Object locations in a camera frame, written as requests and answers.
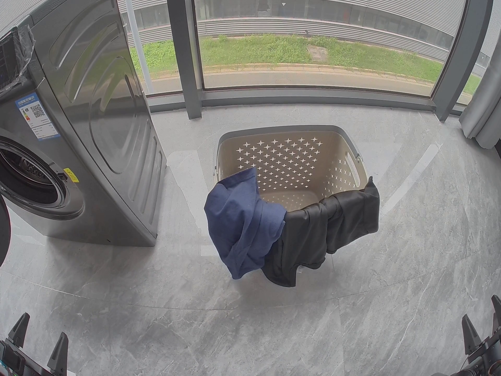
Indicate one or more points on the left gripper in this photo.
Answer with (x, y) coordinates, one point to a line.
(15, 360)

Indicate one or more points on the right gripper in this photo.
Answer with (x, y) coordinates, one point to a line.
(489, 353)

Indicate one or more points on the washing machine door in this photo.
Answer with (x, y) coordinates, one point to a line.
(3, 233)

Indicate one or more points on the grey washing machine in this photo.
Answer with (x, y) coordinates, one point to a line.
(98, 104)

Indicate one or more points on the cream laundry basket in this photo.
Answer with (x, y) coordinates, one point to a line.
(289, 159)

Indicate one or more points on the white curtain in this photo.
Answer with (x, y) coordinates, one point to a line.
(483, 123)

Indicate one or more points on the black garment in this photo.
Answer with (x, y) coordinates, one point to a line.
(305, 233)

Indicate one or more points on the dark blue T-shirt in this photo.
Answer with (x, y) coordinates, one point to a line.
(238, 225)

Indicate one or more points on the window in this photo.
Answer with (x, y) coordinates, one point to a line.
(184, 53)

